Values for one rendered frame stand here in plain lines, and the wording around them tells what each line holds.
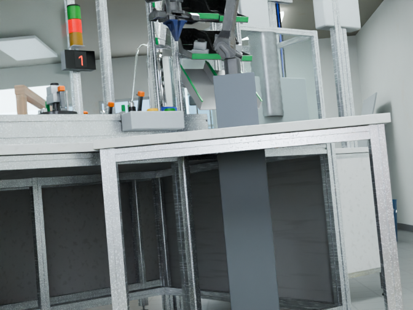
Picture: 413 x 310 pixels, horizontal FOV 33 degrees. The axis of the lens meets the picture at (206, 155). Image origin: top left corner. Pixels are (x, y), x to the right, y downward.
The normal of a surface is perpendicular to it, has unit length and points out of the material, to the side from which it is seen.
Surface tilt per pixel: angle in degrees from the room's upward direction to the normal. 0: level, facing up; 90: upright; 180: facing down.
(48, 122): 90
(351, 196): 90
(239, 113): 90
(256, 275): 90
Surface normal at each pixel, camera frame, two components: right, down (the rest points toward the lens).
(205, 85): 0.24, -0.77
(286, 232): -0.81, 0.04
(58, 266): 0.58, -0.10
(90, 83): -0.03, -0.06
